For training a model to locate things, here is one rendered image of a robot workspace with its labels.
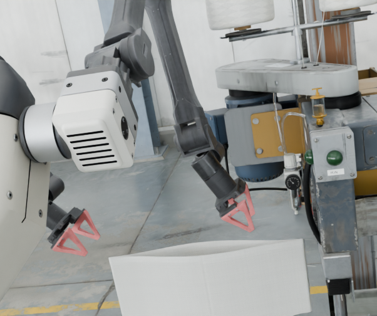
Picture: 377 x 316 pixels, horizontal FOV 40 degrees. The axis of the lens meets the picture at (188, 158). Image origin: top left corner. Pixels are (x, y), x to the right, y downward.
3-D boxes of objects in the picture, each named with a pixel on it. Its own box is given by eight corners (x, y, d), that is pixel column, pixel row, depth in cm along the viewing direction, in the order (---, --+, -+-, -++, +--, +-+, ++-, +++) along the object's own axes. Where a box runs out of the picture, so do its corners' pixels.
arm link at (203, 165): (185, 164, 120) (203, 151, 118) (191, 154, 126) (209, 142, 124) (203, 187, 121) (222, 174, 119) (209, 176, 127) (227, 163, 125)
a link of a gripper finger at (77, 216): (108, 225, 137) (79, 204, 136) (99, 236, 130) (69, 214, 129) (94, 243, 139) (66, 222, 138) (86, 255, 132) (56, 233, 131)
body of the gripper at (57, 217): (80, 210, 134) (57, 193, 134) (66, 225, 125) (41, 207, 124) (67, 227, 136) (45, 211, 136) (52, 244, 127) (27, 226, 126)
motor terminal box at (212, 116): (217, 156, 144) (211, 115, 141) (205, 149, 153) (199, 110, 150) (244, 150, 146) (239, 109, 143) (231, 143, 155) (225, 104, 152)
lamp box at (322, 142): (315, 182, 98) (310, 136, 95) (314, 175, 102) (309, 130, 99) (357, 178, 96) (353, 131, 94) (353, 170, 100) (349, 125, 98)
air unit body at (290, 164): (289, 219, 126) (282, 158, 122) (288, 211, 131) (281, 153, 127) (308, 217, 125) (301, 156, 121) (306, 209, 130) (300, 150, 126)
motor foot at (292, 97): (268, 128, 148) (263, 98, 146) (267, 119, 159) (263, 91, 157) (301, 123, 146) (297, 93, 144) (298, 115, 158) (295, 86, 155)
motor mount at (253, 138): (231, 168, 143) (222, 111, 139) (232, 161, 150) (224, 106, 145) (336, 156, 138) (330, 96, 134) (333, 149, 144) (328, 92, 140)
